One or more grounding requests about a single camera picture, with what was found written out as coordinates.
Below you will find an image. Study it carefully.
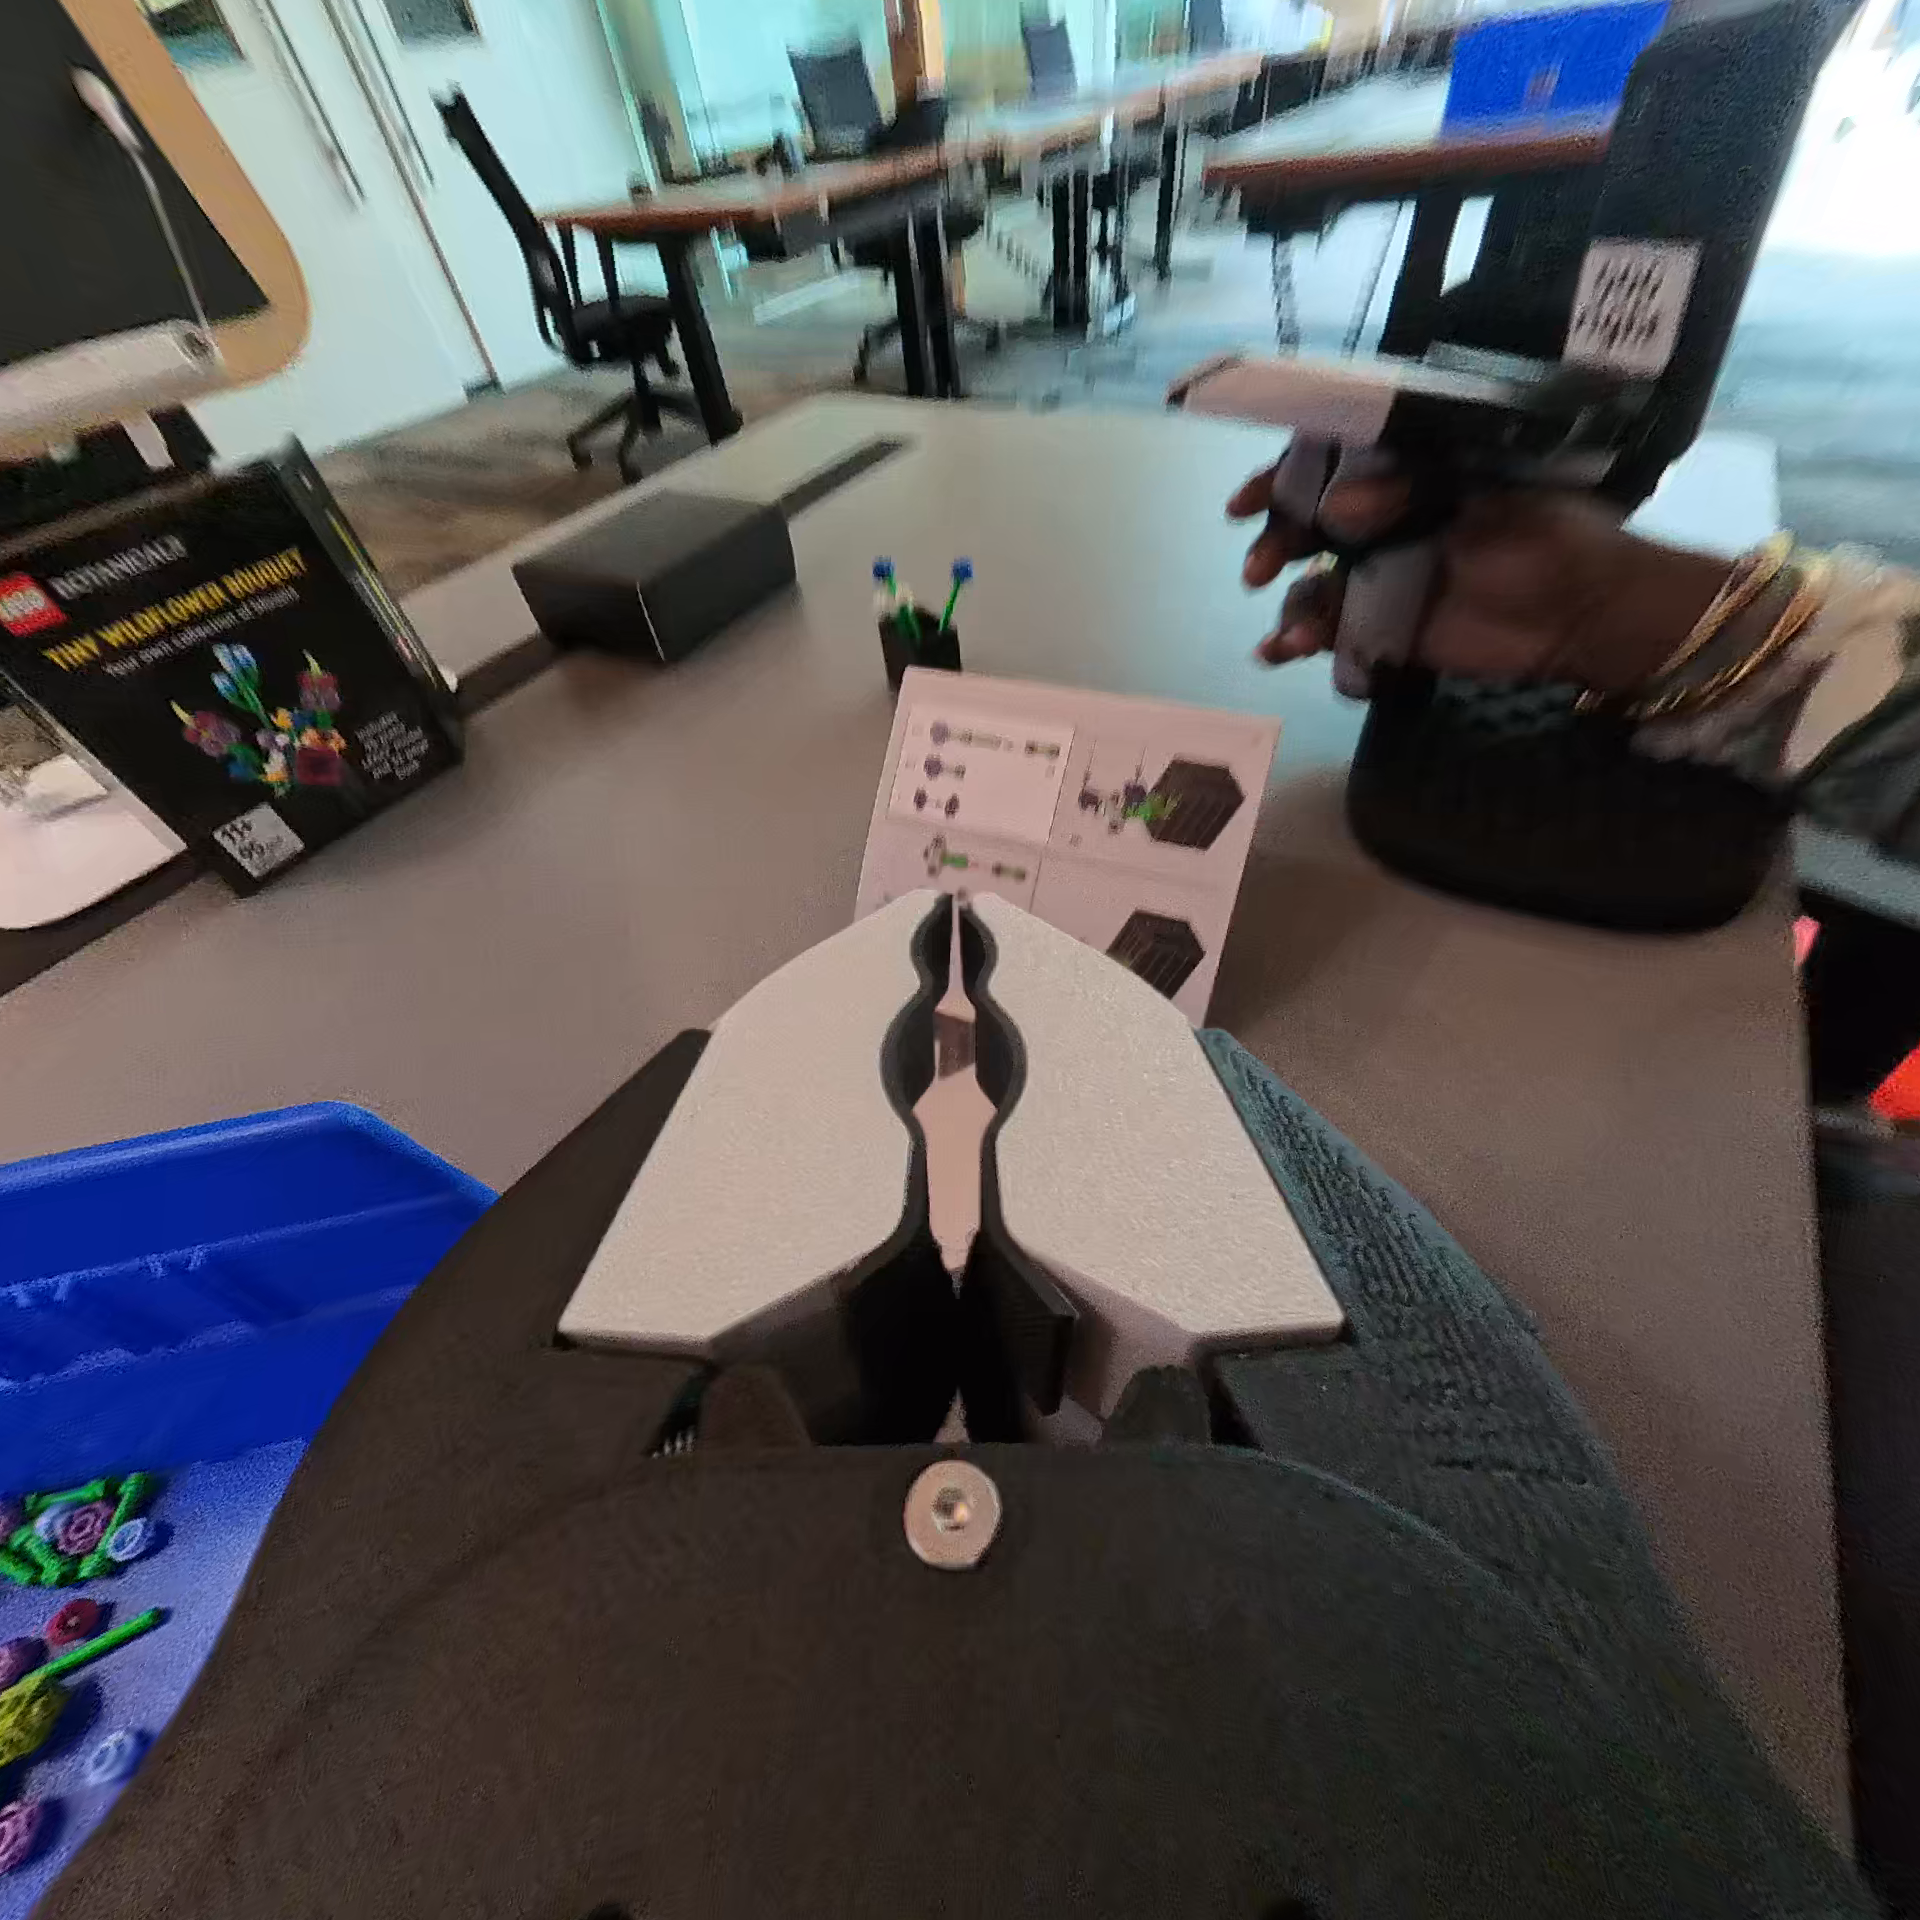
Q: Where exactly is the person's right forearm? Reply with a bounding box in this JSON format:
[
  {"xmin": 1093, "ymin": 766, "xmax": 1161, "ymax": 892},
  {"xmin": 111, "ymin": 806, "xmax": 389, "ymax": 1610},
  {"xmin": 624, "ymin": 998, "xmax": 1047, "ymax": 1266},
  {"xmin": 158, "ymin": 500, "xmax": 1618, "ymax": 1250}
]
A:
[{"xmin": 1727, "ymin": 552, "xmax": 1920, "ymax": 866}]

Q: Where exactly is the matte black box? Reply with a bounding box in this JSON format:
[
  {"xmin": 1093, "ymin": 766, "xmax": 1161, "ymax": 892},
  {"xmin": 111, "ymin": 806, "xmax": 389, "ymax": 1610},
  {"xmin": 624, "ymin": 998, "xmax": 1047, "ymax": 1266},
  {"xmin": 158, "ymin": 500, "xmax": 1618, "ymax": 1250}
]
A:
[{"xmin": 514, "ymin": 490, "xmax": 802, "ymax": 663}]

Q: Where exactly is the wooden table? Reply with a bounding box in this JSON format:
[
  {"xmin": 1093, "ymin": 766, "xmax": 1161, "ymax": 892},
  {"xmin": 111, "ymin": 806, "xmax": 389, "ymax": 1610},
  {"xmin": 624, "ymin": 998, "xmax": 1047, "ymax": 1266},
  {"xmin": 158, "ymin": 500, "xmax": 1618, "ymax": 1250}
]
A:
[
  {"xmin": 1201, "ymin": 77, "xmax": 1621, "ymax": 360},
  {"xmin": 540, "ymin": 139, "xmax": 1007, "ymax": 446}
]

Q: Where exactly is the white instruction booklet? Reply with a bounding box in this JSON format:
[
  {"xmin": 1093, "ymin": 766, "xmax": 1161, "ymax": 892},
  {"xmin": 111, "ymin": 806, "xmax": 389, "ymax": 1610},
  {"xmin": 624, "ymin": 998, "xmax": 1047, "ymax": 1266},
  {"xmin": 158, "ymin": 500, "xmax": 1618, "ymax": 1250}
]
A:
[{"xmin": 857, "ymin": 667, "xmax": 1280, "ymax": 1029}]

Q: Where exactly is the person's dark clothing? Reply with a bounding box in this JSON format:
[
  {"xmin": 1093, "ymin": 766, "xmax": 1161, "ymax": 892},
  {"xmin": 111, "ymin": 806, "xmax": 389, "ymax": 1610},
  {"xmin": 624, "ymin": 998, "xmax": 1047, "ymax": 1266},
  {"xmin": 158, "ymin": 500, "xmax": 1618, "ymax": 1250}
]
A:
[{"xmin": 1810, "ymin": 1106, "xmax": 1920, "ymax": 1900}]

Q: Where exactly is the black glossy cardboard box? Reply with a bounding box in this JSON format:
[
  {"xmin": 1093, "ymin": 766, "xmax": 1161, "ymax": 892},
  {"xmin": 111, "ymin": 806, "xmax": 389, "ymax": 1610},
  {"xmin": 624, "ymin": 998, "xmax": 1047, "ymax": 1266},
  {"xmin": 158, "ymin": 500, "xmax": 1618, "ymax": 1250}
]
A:
[{"xmin": 0, "ymin": 445, "xmax": 467, "ymax": 894}]

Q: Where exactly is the grey desk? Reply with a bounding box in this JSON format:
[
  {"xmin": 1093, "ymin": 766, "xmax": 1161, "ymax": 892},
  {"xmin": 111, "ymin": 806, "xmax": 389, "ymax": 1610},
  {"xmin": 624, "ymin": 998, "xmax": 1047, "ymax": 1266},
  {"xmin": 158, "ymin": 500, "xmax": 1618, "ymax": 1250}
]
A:
[{"xmin": 0, "ymin": 392, "xmax": 1920, "ymax": 1863}]

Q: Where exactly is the blue plastic crate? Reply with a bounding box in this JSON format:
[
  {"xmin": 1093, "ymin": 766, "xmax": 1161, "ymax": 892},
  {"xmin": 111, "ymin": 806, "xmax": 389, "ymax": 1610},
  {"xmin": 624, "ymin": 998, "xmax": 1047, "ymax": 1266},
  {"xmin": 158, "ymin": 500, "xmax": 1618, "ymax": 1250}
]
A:
[{"xmin": 1443, "ymin": 0, "xmax": 1673, "ymax": 139}]

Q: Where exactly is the black board on white stand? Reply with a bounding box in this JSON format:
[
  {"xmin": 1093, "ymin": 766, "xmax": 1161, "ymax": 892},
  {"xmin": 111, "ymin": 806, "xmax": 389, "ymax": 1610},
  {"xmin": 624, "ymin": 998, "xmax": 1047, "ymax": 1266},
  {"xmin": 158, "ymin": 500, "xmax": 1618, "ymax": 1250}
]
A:
[{"xmin": 0, "ymin": 0, "xmax": 310, "ymax": 934}]

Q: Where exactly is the blue plastic bin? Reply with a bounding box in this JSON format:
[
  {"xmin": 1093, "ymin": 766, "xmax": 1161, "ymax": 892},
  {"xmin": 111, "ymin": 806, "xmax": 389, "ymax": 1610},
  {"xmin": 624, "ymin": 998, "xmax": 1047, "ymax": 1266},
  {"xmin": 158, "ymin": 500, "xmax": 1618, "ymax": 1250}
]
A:
[{"xmin": 0, "ymin": 1100, "xmax": 495, "ymax": 1920}]

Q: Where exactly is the gold bracelet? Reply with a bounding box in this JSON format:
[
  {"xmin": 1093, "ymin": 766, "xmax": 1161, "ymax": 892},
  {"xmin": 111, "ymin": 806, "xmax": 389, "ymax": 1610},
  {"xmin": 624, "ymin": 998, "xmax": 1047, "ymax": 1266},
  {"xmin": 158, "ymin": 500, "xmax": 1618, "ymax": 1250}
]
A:
[{"xmin": 1632, "ymin": 533, "xmax": 1836, "ymax": 731}]

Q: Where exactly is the pile of small toy bricks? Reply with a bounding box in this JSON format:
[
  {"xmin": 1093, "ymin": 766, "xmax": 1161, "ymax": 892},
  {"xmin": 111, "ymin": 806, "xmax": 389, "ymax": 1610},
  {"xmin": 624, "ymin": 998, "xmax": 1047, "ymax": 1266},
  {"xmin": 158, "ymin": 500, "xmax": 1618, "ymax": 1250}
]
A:
[{"xmin": 0, "ymin": 1465, "xmax": 170, "ymax": 1869}]

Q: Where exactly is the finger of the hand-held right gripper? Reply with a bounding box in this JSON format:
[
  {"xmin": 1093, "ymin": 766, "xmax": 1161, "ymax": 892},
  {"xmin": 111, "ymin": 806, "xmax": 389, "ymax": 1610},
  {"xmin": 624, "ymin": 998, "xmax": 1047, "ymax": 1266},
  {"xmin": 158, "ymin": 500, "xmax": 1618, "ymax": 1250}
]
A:
[{"xmin": 1171, "ymin": 348, "xmax": 1570, "ymax": 427}]

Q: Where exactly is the black mesh cushion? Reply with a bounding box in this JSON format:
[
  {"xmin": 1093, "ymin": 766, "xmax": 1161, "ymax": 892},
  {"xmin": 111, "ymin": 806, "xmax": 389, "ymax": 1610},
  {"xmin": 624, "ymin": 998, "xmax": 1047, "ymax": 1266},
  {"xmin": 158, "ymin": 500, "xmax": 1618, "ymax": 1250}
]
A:
[{"xmin": 1347, "ymin": 667, "xmax": 1804, "ymax": 937}]

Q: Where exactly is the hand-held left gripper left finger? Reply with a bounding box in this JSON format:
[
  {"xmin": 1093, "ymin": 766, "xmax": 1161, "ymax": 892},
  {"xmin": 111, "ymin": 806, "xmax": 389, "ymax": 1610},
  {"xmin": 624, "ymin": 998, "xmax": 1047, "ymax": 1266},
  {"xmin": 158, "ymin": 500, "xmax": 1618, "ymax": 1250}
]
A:
[{"xmin": 562, "ymin": 892, "xmax": 955, "ymax": 1407}]

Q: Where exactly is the orange traffic cone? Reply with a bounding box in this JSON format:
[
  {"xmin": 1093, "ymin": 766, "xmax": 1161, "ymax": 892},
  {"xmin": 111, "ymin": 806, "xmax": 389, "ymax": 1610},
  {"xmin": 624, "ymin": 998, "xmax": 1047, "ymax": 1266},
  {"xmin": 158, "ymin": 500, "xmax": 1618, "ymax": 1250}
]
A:
[{"xmin": 1797, "ymin": 903, "xmax": 1920, "ymax": 1130}]

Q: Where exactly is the black square frame brick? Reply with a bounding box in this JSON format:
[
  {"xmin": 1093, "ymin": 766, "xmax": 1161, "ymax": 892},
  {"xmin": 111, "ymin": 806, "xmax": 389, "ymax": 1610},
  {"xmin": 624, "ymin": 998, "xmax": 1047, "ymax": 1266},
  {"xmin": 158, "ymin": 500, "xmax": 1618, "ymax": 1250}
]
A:
[{"xmin": 877, "ymin": 603, "xmax": 968, "ymax": 685}]

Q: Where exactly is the black office chair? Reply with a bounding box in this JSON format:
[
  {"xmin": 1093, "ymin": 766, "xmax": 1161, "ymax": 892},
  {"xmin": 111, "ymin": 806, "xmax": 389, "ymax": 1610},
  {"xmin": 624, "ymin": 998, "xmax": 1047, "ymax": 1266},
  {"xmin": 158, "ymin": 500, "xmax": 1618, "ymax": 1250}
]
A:
[
  {"xmin": 788, "ymin": 37, "xmax": 998, "ymax": 392},
  {"xmin": 438, "ymin": 91, "xmax": 700, "ymax": 481}
]

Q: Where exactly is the person's right hand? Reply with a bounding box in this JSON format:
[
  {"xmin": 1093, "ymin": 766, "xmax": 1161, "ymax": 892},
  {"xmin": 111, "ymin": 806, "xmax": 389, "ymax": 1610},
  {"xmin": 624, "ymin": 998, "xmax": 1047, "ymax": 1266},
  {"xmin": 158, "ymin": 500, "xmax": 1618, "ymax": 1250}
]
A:
[{"xmin": 1224, "ymin": 438, "xmax": 1747, "ymax": 714}]

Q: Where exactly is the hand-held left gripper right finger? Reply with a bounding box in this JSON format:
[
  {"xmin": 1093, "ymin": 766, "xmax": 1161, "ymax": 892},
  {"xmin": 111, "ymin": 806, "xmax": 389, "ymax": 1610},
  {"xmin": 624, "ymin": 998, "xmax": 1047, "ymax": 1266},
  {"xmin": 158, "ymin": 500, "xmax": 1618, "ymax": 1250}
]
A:
[{"xmin": 968, "ymin": 892, "xmax": 1350, "ymax": 1407}]

